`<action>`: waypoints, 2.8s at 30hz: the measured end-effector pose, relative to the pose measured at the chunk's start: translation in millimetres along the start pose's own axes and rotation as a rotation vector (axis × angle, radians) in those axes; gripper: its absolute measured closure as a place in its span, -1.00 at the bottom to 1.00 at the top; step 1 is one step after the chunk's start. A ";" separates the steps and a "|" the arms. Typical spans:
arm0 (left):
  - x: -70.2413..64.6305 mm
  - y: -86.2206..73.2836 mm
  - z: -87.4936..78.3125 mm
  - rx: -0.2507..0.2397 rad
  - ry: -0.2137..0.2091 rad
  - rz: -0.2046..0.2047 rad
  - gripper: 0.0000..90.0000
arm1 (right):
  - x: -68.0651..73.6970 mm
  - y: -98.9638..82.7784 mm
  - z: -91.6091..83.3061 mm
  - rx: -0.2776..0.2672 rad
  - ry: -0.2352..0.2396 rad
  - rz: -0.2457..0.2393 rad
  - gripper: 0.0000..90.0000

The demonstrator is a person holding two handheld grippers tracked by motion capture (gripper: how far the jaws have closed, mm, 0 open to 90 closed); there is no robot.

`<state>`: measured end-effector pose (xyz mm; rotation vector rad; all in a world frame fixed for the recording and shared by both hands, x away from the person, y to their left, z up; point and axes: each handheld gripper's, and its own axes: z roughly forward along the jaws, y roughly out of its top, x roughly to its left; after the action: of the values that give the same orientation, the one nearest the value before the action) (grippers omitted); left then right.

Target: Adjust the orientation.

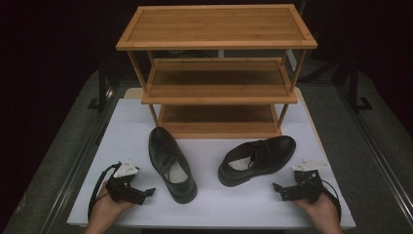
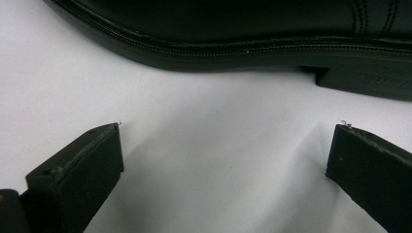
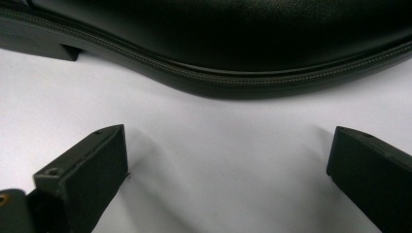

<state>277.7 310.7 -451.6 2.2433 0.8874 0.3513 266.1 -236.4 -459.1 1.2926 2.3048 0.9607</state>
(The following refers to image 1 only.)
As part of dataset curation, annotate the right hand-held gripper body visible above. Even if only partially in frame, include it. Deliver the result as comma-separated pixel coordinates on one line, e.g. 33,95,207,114
290,158,331,205

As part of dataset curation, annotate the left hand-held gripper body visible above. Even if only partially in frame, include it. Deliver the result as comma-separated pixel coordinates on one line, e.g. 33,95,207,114
104,158,140,205

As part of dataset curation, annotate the black leather shoe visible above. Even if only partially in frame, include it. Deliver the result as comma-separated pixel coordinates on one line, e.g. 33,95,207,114
148,126,199,205
217,135,297,188

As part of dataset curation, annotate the wooden three-tier shoe rack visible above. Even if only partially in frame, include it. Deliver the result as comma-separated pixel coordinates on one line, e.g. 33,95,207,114
115,3,319,140

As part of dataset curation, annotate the person's left hand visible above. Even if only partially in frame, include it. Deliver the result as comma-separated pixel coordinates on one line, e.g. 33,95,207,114
92,180,134,230

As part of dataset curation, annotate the person's right hand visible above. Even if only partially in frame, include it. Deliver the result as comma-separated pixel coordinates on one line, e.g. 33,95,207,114
290,192,341,230

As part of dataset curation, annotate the black metal stand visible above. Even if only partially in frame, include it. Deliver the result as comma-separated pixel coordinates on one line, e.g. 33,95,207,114
348,58,374,113
87,59,115,114

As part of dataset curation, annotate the black cable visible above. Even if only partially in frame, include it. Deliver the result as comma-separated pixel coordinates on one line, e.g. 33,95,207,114
87,162,123,222
319,179,343,223

